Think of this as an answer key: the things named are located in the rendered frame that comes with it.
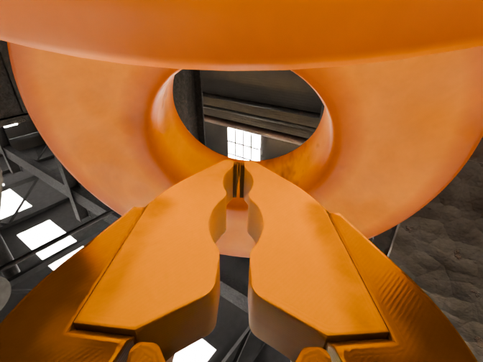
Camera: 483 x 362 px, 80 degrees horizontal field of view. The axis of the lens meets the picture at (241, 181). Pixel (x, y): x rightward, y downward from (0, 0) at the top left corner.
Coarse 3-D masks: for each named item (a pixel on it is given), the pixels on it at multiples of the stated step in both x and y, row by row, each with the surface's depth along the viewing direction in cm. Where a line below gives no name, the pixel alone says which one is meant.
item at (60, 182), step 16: (176, 80) 382; (192, 80) 401; (176, 96) 395; (192, 96) 410; (192, 112) 419; (0, 128) 1052; (192, 128) 428; (0, 144) 1056; (16, 160) 1032; (32, 160) 972; (48, 176) 884; (64, 176) 786; (64, 192) 858; (80, 192) 794; (80, 208) 859; (96, 208) 753; (224, 272) 547; (224, 288) 532; (240, 288) 515; (240, 304) 521
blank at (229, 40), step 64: (0, 0) 2; (64, 0) 2; (128, 0) 2; (192, 0) 2; (256, 0) 2; (320, 0) 1; (384, 0) 1; (448, 0) 1; (128, 64) 2; (192, 64) 2; (256, 64) 2; (320, 64) 2
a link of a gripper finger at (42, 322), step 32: (128, 224) 8; (96, 256) 7; (64, 288) 6; (32, 320) 6; (64, 320) 6; (0, 352) 5; (32, 352) 5; (64, 352) 5; (96, 352) 5; (128, 352) 6
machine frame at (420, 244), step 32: (480, 160) 20; (448, 192) 27; (480, 192) 26; (416, 224) 30; (448, 224) 29; (480, 224) 27; (416, 256) 32; (448, 256) 30; (480, 256) 28; (448, 288) 31; (480, 288) 29; (480, 320) 30; (480, 352) 32
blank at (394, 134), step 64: (64, 64) 9; (384, 64) 8; (448, 64) 7; (64, 128) 10; (128, 128) 10; (320, 128) 12; (384, 128) 9; (448, 128) 9; (128, 192) 13; (320, 192) 11; (384, 192) 11
